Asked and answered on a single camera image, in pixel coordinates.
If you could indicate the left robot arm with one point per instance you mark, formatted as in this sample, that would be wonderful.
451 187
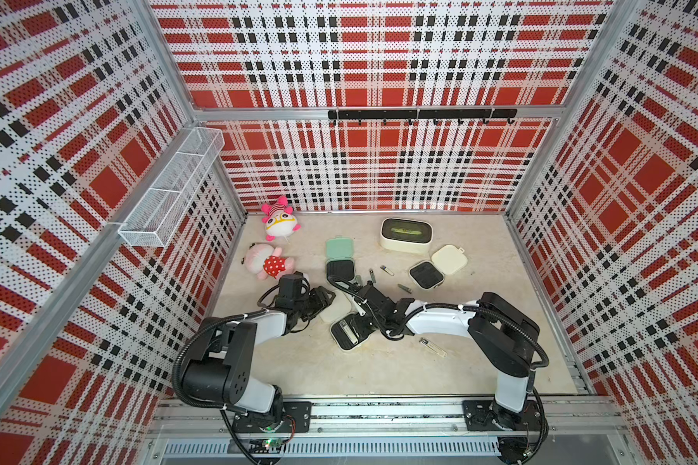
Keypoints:
213 369

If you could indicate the cream tissue box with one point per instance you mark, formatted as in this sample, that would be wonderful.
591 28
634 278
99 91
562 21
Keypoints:
407 236

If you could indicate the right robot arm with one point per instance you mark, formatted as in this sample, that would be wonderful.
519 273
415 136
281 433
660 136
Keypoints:
507 338

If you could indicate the green nail clipper case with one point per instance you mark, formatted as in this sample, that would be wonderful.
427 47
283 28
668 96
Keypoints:
340 264

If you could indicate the white wire mesh basket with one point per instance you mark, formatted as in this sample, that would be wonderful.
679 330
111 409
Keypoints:
155 219

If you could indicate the large cream nail clipper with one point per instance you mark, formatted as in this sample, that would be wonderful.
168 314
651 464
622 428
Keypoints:
339 335

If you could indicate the large clipper near front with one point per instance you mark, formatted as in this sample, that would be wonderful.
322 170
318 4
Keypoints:
433 347

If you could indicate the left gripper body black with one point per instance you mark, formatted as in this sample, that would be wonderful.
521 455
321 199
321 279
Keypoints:
310 305

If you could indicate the black wall hook rail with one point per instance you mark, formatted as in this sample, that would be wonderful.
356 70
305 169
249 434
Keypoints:
482 114

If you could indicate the cream case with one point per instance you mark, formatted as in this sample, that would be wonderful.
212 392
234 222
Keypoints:
343 310
444 263

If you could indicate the pink owl plush toy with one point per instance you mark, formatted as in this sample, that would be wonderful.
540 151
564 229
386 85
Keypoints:
279 219

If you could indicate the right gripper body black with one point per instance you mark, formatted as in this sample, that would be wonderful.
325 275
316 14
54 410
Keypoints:
375 321

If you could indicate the small silver clipper far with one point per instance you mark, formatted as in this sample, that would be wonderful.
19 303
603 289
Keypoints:
387 271

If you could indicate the pink doll red dress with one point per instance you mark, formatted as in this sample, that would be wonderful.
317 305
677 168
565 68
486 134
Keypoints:
264 261

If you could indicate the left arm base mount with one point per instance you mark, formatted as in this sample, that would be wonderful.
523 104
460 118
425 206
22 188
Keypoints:
285 417

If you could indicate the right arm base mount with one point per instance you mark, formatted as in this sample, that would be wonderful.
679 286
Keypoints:
503 415

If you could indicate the aluminium front rail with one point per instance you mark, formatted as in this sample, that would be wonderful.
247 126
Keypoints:
567 429

